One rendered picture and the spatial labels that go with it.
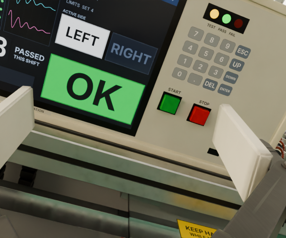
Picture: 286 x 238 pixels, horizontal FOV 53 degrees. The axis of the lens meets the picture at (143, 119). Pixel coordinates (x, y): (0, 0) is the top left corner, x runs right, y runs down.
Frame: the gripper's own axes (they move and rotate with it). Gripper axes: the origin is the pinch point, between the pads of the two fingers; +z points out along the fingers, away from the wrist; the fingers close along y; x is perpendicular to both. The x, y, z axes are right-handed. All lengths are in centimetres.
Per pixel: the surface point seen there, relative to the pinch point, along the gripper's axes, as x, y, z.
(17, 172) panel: -21.6, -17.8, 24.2
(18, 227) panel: -33.5, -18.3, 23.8
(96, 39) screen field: 3.2, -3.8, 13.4
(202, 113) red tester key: -3.8, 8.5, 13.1
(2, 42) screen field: 2.0, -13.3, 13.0
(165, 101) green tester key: -2.7, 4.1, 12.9
